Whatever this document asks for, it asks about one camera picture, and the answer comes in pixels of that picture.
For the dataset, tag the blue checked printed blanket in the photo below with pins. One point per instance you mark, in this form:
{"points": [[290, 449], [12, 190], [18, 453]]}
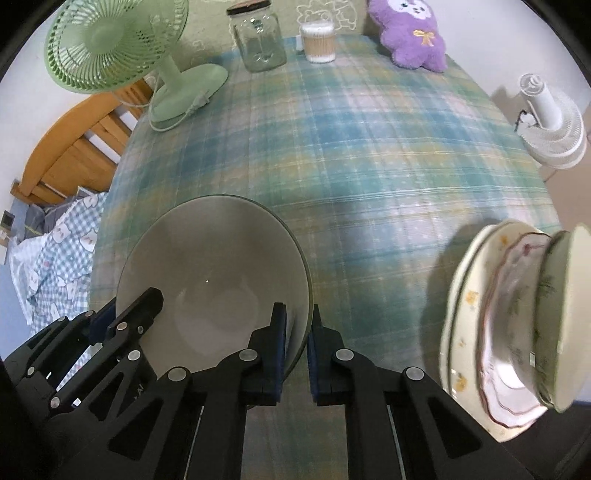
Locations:
{"points": [[60, 258]]}

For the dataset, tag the clear glass jar dark lid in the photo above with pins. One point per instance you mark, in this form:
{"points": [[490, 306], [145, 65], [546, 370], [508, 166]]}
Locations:
{"points": [[258, 41]]}

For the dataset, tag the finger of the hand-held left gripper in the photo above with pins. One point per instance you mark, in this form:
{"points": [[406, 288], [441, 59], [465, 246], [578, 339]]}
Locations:
{"points": [[99, 325], [143, 309]]}

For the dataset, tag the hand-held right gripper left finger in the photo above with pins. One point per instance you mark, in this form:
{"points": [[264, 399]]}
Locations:
{"points": [[278, 369]]}

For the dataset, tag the wooden bed headboard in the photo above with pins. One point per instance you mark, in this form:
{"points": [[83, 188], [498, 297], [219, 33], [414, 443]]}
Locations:
{"points": [[69, 157]]}

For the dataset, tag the grey-green floral ceramic bowl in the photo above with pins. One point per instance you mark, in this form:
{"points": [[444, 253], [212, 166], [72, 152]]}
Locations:
{"points": [[577, 300], [207, 258]]}

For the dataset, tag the cream plate with yellow flowers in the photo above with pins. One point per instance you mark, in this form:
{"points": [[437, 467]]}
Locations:
{"points": [[468, 332], [444, 350]]}

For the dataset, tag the purple plush toy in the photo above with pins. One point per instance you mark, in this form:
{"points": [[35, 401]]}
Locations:
{"points": [[411, 37]]}

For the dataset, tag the white floor fan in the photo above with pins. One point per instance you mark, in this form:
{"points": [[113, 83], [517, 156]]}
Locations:
{"points": [[554, 134]]}

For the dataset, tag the cotton swab container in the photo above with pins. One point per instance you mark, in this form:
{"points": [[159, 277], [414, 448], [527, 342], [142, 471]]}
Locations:
{"points": [[318, 44]]}

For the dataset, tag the green desk fan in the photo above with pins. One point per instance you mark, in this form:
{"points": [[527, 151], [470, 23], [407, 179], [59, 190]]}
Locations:
{"points": [[106, 41]]}

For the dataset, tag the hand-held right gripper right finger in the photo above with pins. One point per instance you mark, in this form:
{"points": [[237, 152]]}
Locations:
{"points": [[315, 364]]}

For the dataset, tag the white wall socket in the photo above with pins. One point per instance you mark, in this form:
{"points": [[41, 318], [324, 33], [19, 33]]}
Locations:
{"points": [[3, 236]]}

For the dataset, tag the white plate with red character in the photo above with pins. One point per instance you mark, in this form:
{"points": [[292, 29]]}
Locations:
{"points": [[512, 323]]}

